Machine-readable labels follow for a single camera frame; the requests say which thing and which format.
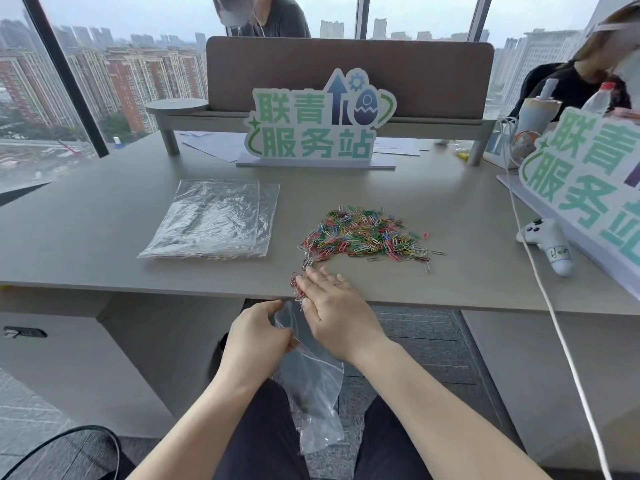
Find person's left hand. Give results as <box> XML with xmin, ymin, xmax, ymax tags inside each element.
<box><xmin>219</xmin><ymin>299</ymin><xmax>301</xmax><ymax>391</ymax></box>

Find person's right hand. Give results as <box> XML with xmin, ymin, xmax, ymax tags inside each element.
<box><xmin>295</xmin><ymin>266</ymin><xmax>397</xmax><ymax>367</ymax></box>

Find clear plastic bag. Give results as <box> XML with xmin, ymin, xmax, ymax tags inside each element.
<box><xmin>271</xmin><ymin>301</ymin><xmax>347</xmax><ymax>456</ymax></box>

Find person's left forearm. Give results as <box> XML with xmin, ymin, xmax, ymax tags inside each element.
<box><xmin>127</xmin><ymin>367</ymin><xmax>275</xmax><ymax>480</ymax></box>

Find person's right forearm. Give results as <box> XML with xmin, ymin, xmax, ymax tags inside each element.
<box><xmin>350</xmin><ymin>340</ymin><xmax>541</xmax><ymax>480</ymax></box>

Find pile of colourful paper clips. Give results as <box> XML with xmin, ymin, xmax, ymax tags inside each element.
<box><xmin>299</xmin><ymin>204</ymin><xmax>449</xmax><ymax>276</ymax></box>

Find stack of clear plastic bags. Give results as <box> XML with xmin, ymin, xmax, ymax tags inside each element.
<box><xmin>137</xmin><ymin>179</ymin><xmax>281</xmax><ymax>260</ymax></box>

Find person's black trousers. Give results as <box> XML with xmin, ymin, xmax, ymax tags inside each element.
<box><xmin>207</xmin><ymin>334</ymin><xmax>433</xmax><ymax>480</ymax></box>

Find white paper sheets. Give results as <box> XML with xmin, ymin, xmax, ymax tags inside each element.
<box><xmin>181</xmin><ymin>132</ymin><xmax>251</xmax><ymax>164</ymax></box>
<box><xmin>372</xmin><ymin>137</ymin><xmax>432</xmax><ymax>158</ymax></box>

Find green and white standing sign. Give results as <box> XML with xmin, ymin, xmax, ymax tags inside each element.
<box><xmin>236</xmin><ymin>68</ymin><xmax>399</xmax><ymax>171</ymax></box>
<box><xmin>496</xmin><ymin>107</ymin><xmax>640</xmax><ymax>301</ymax></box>

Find brown desk divider panel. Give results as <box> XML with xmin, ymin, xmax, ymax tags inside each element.
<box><xmin>205</xmin><ymin>36</ymin><xmax>496</xmax><ymax>120</ymax></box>

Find white game controller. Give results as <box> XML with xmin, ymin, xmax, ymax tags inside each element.
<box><xmin>515</xmin><ymin>218</ymin><xmax>574</xmax><ymax>278</ymax></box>

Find white tumbler with straw lid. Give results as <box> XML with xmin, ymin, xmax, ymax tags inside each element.
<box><xmin>514</xmin><ymin>78</ymin><xmax>561</xmax><ymax>163</ymax></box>

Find clear bottle with red cap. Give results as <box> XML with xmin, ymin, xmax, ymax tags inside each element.
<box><xmin>580</xmin><ymin>82</ymin><xmax>617</xmax><ymax>116</ymax></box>

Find black cable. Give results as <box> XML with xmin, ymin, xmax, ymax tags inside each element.
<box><xmin>0</xmin><ymin>425</ymin><xmax>124</xmax><ymax>480</ymax></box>

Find white cable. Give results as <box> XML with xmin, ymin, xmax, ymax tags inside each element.
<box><xmin>499</xmin><ymin>116</ymin><xmax>614</xmax><ymax>480</ymax></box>

